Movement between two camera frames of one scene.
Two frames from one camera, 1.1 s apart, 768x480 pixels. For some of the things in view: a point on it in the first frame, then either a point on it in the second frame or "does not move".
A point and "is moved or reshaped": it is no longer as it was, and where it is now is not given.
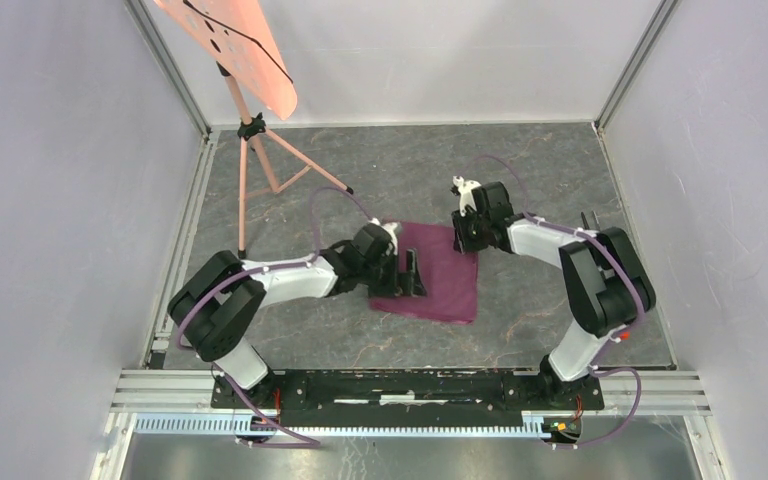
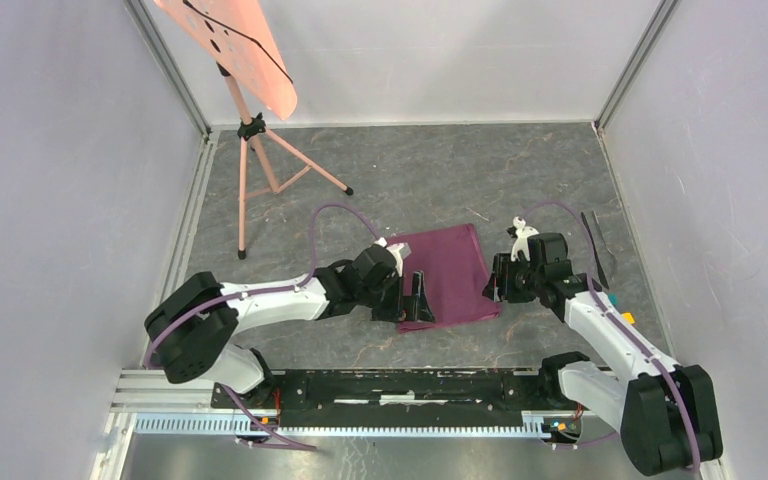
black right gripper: [462, 243] → [503, 268]
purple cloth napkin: [448, 278] is moved or reshaped
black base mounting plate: [407, 397] does not move
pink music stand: [236, 35] does not move
